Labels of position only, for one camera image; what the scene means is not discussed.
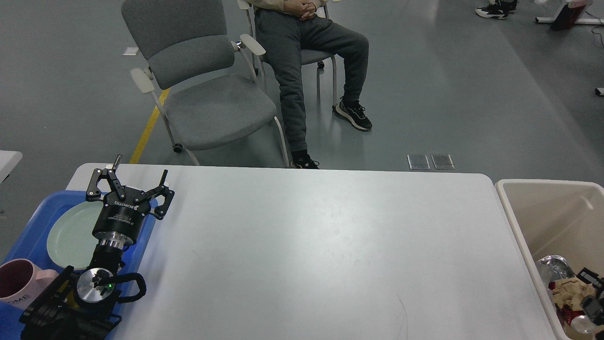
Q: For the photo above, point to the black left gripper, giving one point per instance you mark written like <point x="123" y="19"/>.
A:
<point x="120" y="222"/>

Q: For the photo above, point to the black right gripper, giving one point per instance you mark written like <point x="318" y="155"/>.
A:
<point x="593" y="305"/>

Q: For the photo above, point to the brown paper ball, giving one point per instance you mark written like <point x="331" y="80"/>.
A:
<point x="570" y="293"/>

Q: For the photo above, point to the aluminium foil sheet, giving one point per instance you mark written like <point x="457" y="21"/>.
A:
<point x="552" y="268"/>

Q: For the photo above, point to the crushed red can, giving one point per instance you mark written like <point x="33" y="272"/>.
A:
<point x="576" y="325"/>

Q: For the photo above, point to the light green plate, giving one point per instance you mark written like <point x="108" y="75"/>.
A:
<point x="70" y="240"/>

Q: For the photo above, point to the pink mug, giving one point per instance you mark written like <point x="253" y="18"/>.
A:
<point x="21" y="282"/>

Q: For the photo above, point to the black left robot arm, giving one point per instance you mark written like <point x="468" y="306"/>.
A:
<point x="79" y="306"/>

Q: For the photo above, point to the beige plastic bin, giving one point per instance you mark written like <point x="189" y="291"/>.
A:
<point x="555" y="217"/>

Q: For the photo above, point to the white side table corner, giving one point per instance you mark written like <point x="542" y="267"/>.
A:
<point x="8" y="161"/>

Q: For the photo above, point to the empty grey chair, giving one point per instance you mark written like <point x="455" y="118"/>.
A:
<point x="181" y="39"/>

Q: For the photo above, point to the metal floor plates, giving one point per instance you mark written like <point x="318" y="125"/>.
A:
<point x="436" y="161"/>

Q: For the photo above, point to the occupied grey chair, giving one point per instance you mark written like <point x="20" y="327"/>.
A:
<point x="308" y="57"/>

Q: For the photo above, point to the white stand base far right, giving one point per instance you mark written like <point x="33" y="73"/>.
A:
<point x="570" y="14"/>

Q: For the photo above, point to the dark shoes at right edge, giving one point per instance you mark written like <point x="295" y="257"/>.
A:
<point x="498" y="9"/>

